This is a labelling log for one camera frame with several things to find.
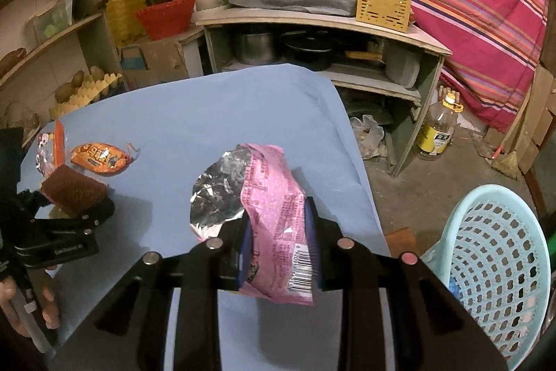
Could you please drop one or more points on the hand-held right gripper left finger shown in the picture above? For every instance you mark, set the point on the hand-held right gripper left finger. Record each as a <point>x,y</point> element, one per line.
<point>232,262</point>

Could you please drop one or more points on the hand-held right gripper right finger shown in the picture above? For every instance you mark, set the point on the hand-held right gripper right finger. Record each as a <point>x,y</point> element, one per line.
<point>313,249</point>

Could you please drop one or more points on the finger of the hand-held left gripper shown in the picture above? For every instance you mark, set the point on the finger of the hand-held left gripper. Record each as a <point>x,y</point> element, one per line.
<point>32,203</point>
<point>82,216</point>

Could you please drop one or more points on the dark red scouring pad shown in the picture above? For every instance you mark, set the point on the dark red scouring pad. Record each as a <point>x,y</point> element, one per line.
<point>74,188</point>

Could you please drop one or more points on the pink foil-lined wrapper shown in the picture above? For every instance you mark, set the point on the pink foil-lined wrapper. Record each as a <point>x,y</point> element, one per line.
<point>273,197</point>

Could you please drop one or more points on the light blue plastic basket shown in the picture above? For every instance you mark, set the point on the light blue plastic basket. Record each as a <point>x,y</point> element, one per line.
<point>491,266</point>

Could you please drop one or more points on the person's left hand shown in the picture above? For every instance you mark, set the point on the person's left hand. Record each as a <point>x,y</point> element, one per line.
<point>50,310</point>

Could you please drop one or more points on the red cartoon snack wrapper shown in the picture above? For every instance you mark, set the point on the red cartoon snack wrapper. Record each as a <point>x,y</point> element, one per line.
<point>47,149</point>

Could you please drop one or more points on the orange snack packet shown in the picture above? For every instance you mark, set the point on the orange snack packet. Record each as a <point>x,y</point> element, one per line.
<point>97,158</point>

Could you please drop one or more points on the long potato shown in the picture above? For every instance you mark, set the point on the long potato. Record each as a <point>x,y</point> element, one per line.
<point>69,86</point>

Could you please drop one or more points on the clear plastic bag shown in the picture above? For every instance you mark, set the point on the clear plastic bag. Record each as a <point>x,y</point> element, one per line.
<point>367,136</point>

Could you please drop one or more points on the yellow egg tray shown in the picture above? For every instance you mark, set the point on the yellow egg tray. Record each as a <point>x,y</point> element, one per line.
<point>93,90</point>

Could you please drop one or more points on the small round potato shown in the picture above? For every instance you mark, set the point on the small round potato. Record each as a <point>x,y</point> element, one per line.
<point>96,73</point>

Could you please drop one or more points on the sweet potato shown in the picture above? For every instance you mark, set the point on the sweet potato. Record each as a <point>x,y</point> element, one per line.
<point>13,60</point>

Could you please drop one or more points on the wooden shelving unit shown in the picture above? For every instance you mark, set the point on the wooden shelving unit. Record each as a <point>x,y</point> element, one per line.
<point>52,45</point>

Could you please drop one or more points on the small oil bottle yellow cap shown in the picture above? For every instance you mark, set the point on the small oil bottle yellow cap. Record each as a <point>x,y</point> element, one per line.
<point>438,132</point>

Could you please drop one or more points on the cardboard box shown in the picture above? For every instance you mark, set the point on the cardboard box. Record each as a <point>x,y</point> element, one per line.
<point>160,58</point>

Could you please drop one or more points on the clear plastic container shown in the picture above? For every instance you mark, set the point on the clear plastic container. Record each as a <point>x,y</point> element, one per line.
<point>47,23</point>

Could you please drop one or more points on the black pan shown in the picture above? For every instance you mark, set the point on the black pan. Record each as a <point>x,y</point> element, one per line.
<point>308,49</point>

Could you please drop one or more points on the grey plastic container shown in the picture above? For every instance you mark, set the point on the grey plastic container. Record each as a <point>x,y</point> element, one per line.
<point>402,66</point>

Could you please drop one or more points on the straw broom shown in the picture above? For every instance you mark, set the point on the straw broom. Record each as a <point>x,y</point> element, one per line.
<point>506,164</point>

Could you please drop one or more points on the steel pot in cabinet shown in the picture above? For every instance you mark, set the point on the steel pot in cabinet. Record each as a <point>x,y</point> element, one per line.
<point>254,47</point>

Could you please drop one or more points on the red woven basket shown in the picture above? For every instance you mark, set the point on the red woven basket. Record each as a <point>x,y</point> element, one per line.
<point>167,19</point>

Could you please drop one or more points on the wooden cabinet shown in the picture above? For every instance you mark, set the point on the wooden cabinet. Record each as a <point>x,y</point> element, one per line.
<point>321,21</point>

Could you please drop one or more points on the yellow perforated utensil holder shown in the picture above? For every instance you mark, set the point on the yellow perforated utensil holder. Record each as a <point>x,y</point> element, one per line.
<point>384,6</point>

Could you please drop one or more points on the stack of flattened cardboard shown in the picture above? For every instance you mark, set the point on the stack of flattened cardboard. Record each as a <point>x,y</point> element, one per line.
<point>538,123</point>

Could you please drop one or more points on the red striped cloth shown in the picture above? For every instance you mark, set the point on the red striped cloth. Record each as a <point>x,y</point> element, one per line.
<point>469,6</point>

